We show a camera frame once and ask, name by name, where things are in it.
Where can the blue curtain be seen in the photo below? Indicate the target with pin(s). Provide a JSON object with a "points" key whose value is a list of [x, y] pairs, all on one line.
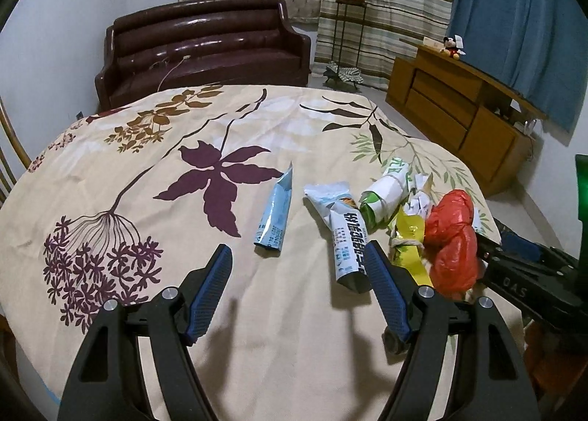
{"points": [[538, 48]]}

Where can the floral beige tablecloth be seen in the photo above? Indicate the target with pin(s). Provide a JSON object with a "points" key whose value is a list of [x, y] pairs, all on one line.
{"points": [[121, 206]]}

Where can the dark brown leather sofa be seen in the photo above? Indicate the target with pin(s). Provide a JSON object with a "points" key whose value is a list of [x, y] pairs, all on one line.
{"points": [[201, 42]]}

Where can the crumpled white paper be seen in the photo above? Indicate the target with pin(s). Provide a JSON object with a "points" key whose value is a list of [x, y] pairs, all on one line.
{"points": [[419, 202]]}

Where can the light blue folded wrapper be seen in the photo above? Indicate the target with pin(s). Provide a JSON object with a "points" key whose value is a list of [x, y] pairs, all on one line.
{"points": [[272, 226]]}

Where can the folded striped cloth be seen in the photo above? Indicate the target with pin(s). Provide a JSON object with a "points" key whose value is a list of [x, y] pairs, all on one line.
{"points": [[345, 74]]}

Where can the blue white snack bag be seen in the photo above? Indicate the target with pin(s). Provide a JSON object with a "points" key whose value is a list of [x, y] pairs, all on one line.
{"points": [[337, 208]]}

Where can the yellow wrapper with string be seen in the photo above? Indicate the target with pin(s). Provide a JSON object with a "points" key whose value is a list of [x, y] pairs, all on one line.
{"points": [[406, 246]]}

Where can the green white wrapper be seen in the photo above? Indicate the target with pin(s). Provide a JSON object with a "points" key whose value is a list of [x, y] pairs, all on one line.
{"points": [[381, 200]]}

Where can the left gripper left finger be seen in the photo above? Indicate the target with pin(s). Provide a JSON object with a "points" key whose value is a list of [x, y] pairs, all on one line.
{"points": [[212, 282]]}

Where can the wooden chair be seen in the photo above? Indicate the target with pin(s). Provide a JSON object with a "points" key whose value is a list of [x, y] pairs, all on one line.
{"points": [[13, 155]]}

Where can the black metal plant stand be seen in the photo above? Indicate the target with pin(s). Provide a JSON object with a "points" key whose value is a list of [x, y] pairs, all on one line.
{"points": [[348, 33]]}

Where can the small box on cabinet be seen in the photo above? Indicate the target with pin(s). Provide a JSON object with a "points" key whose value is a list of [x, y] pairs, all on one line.
{"points": [[433, 44]]}

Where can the white wifi router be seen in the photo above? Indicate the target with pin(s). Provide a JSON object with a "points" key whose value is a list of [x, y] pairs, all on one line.
{"points": [[527, 123]]}

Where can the wooden tv cabinet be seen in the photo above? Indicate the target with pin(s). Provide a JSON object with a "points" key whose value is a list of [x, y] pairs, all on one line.
{"points": [[466, 111]]}

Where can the mickey mouse plush toy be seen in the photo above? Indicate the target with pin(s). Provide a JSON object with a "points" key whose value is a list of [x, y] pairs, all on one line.
{"points": [[453, 47]]}

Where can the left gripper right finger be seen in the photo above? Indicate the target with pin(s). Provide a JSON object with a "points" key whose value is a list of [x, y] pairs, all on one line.
{"points": [[389, 297]]}

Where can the orange plastic bag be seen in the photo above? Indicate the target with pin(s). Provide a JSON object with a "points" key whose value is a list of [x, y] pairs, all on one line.
{"points": [[451, 245]]}

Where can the striped curtain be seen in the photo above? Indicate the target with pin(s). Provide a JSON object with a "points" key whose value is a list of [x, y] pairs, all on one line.
{"points": [[390, 26]]}

